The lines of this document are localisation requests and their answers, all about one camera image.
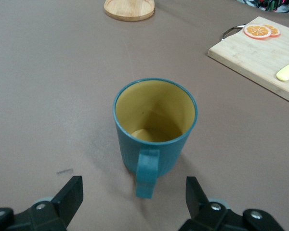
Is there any wooden cup rack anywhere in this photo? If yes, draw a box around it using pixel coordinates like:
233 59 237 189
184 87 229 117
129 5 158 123
104 0 156 22

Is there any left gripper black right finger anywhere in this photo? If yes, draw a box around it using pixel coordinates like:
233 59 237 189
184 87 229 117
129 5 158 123
179 176 286 231

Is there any orange slice toy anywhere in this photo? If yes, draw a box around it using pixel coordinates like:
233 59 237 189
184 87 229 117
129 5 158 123
262 24 281 38
243 24 272 40

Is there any blue cup yellow inside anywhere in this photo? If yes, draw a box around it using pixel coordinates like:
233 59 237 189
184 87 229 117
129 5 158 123
112 77 198 199

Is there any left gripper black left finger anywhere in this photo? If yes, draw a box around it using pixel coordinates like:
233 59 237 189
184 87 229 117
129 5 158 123
0 175 84 231

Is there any bamboo cutting board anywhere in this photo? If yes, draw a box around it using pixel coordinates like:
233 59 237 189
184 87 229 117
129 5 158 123
207 16 289 107

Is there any yellow plastic fork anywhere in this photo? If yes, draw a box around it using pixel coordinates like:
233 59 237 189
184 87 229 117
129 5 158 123
276 57 289 81

